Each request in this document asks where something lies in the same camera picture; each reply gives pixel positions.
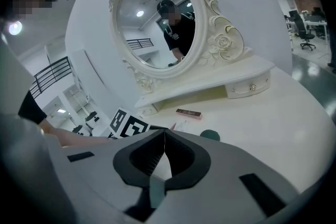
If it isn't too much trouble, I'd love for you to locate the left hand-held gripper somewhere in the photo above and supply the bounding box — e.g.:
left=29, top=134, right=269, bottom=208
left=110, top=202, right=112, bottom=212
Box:
left=108, top=107, right=169, bottom=140

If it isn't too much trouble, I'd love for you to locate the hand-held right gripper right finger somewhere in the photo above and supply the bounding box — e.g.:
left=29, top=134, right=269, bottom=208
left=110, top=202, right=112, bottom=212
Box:
left=149, top=129, right=300, bottom=218

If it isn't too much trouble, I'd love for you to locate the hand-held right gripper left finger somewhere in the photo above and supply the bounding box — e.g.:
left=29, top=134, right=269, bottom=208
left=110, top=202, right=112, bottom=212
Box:
left=51, top=129, right=166, bottom=221

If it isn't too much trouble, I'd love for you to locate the round dark green makeup compact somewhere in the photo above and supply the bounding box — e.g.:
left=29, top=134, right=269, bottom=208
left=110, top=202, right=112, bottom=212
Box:
left=199, top=129, right=221, bottom=142

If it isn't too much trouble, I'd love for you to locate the clear pink makeup item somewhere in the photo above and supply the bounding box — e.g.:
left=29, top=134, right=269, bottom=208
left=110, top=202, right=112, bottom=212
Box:
left=169, top=120, right=190, bottom=133

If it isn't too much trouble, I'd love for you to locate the long pink brown makeup box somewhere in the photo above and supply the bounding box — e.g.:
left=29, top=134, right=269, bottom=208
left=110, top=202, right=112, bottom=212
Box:
left=175, top=108, right=204, bottom=121

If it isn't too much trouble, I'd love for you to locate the person's left forearm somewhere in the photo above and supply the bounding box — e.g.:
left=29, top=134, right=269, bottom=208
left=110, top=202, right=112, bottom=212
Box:
left=38, top=120, right=110, bottom=148

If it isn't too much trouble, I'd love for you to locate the small white drawer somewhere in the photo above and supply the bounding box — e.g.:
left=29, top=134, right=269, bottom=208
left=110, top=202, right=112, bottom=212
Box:
left=137, top=105, right=159, bottom=116

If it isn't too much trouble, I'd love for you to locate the black and white machine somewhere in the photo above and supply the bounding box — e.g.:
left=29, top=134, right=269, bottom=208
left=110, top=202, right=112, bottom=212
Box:
left=84, top=111, right=100, bottom=125
left=71, top=124, right=85, bottom=136

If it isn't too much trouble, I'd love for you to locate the white drawer with crystal knob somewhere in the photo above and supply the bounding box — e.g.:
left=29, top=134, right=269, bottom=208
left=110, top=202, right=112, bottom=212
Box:
left=226, top=76, right=271, bottom=100

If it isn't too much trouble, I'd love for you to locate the person's black shirt sleeve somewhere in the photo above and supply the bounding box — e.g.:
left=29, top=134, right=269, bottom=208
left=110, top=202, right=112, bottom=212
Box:
left=17, top=90, right=48, bottom=125

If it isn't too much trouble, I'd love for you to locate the white ornate vanity mirror stand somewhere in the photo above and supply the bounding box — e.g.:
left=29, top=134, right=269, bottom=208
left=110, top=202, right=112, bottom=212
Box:
left=108, top=0, right=276, bottom=116

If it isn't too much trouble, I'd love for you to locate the black metal railing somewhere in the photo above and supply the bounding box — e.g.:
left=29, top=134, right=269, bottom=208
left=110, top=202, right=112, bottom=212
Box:
left=28, top=56, right=72, bottom=99

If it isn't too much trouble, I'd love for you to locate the round ceiling lamp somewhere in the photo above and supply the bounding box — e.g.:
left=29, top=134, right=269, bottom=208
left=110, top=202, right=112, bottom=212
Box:
left=8, top=20, right=23, bottom=36

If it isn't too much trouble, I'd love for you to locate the black office chair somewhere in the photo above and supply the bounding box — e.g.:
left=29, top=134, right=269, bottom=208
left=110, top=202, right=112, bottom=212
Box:
left=288, top=9, right=317, bottom=51

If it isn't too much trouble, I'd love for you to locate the white office desk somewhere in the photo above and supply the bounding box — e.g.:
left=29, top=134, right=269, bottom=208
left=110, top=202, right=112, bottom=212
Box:
left=285, top=19, right=329, bottom=45

